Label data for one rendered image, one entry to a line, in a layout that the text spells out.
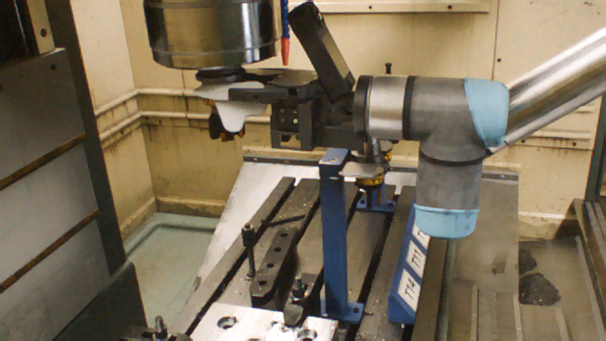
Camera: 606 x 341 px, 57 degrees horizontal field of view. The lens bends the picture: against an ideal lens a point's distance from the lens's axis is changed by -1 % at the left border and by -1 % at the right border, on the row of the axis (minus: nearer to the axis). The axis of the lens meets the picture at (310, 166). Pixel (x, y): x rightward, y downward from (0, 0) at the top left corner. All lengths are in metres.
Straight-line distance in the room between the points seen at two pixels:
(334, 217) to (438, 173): 0.38
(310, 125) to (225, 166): 1.35
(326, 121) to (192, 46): 0.18
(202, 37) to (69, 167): 0.60
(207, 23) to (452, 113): 0.28
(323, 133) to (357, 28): 1.04
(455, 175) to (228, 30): 0.30
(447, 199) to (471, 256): 0.97
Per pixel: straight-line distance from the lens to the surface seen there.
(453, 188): 0.66
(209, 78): 0.69
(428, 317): 1.14
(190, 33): 0.63
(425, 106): 0.63
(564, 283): 1.71
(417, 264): 1.22
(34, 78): 1.09
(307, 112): 0.65
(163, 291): 1.82
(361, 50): 1.71
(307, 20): 0.64
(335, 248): 1.04
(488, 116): 0.63
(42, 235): 1.14
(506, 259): 1.63
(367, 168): 0.96
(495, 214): 1.72
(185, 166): 2.07
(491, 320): 1.43
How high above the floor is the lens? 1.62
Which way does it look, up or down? 24 degrees down
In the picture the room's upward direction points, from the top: 3 degrees counter-clockwise
